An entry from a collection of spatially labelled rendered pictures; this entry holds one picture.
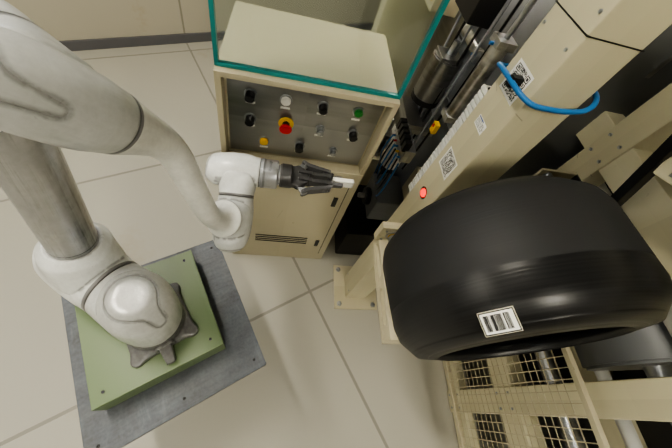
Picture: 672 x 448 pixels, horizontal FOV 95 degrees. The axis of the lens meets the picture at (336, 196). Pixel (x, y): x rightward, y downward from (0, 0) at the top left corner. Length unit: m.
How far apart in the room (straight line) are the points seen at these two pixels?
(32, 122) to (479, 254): 0.66
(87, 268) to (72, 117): 0.54
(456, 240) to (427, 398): 1.50
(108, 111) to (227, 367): 0.90
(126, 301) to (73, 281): 0.15
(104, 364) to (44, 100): 0.83
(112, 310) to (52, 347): 1.18
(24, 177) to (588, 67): 1.03
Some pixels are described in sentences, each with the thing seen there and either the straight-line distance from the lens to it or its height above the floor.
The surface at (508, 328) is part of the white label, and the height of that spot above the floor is 1.37.
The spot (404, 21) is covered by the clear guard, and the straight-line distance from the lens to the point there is 0.90.
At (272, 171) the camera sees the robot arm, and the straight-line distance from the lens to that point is 0.93.
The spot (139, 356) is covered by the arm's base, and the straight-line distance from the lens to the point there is 1.11.
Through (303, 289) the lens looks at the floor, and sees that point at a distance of 1.94.
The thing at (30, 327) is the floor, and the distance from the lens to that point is 2.13.
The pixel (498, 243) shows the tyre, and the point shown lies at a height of 1.41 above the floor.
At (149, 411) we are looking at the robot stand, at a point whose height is 0.65.
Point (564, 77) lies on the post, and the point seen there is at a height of 1.58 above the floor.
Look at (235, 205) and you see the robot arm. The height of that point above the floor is 1.07.
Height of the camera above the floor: 1.84
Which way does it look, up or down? 54 degrees down
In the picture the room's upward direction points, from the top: 23 degrees clockwise
